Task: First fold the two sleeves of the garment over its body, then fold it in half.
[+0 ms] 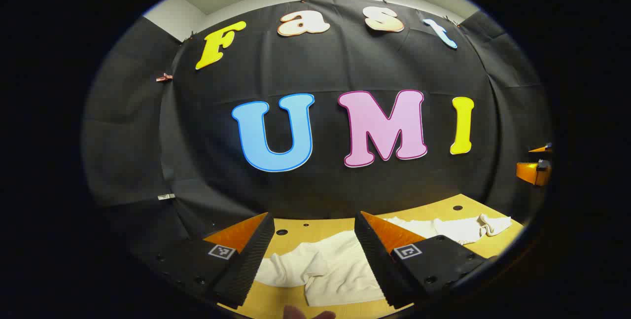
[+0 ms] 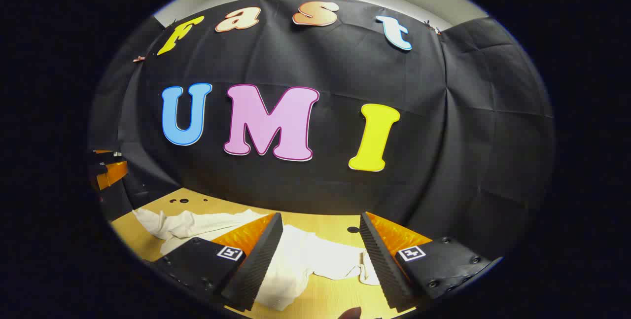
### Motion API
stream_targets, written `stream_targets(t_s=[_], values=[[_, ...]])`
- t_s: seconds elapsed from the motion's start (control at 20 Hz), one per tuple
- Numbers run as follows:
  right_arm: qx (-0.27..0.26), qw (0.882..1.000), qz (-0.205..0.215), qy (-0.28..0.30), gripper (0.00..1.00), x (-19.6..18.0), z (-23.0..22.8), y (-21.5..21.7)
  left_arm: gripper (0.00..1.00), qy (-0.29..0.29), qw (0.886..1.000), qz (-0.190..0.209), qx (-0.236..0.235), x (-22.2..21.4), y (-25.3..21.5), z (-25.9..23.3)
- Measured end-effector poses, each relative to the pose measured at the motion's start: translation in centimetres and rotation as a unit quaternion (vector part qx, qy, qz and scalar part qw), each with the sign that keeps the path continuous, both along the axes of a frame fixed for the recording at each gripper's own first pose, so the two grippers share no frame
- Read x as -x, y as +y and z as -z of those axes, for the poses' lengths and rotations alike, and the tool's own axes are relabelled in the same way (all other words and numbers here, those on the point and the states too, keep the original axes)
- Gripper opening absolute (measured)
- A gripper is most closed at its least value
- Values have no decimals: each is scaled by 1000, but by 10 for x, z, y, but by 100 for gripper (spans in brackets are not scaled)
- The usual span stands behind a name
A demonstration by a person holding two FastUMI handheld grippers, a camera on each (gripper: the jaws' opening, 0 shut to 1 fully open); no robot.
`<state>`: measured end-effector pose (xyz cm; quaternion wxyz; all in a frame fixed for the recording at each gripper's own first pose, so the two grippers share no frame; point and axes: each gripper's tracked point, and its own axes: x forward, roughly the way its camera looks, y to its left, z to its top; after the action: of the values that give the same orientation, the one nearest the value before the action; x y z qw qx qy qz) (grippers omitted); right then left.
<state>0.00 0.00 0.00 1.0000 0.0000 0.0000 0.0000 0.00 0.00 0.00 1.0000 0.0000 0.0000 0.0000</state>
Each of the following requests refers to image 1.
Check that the copper cloth clip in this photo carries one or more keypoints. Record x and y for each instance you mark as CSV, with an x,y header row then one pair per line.
x,y
164,78

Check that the white sweatshirt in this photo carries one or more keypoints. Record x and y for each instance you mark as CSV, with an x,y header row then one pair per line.
x,y
335,265

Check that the black backdrop cloth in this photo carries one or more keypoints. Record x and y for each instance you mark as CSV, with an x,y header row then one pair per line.
x,y
320,72

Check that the small white cloth label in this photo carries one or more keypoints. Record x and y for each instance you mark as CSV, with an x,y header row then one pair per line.
x,y
166,196

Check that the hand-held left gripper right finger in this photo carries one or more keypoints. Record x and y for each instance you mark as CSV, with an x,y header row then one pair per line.
x,y
379,265

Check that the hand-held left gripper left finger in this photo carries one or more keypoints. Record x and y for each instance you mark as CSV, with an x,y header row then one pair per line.
x,y
251,260

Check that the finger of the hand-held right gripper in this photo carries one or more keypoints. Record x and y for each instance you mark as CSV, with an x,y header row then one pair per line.
x,y
532,173
542,149

